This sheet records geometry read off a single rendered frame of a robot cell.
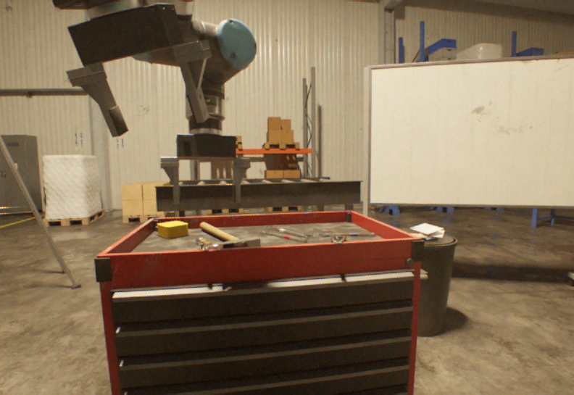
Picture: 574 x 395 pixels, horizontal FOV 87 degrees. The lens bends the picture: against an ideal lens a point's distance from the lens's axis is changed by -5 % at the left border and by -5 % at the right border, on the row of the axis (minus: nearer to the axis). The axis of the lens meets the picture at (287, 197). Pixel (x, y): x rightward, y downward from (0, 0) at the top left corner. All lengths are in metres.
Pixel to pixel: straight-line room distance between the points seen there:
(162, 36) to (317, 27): 9.24
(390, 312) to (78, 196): 6.75
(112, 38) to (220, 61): 0.24
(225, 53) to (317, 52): 8.81
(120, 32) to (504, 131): 2.97
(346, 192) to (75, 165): 5.14
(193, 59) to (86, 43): 0.14
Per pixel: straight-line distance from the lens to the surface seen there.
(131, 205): 6.91
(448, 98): 3.09
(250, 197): 3.72
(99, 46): 0.50
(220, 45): 0.65
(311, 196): 3.86
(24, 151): 9.42
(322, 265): 0.74
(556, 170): 3.32
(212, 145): 0.75
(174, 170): 0.74
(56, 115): 9.75
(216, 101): 0.76
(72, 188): 7.19
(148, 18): 0.46
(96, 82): 0.53
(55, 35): 10.17
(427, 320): 2.34
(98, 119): 9.15
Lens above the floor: 1.13
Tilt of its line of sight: 6 degrees down
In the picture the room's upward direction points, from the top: 1 degrees counter-clockwise
